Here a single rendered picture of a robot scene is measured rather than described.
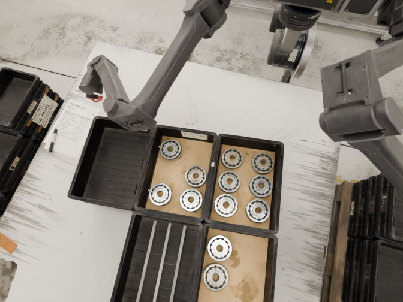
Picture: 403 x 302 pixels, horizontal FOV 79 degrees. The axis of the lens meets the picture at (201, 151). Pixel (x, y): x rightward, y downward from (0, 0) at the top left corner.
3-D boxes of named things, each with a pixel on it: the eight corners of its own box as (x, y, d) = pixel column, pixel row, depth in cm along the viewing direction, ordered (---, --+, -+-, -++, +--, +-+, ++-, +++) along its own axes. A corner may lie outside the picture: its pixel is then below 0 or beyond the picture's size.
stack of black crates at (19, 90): (43, 99, 214) (1, 65, 171) (74, 107, 210) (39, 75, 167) (20, 140, 202) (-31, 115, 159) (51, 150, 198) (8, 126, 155)
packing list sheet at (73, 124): (66, 97, 148) (66, 97, 147) (101, 106, 145) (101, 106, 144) (40, 147, 138) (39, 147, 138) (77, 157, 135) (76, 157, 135)
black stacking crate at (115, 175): (104, 126, 129) (95, 115, 118) (159, 133, 126) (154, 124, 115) (80, 201, 116) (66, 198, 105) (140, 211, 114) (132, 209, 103)
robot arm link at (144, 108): (152, 143, 66) (122, 124, 59) (128, 130, 75) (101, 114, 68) (232, 10, 70) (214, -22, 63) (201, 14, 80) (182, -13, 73)
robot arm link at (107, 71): (146, 122, 72) (117, 102, 64) (134, 135, 73) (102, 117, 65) (119, 66, 101) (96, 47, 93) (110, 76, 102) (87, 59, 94)
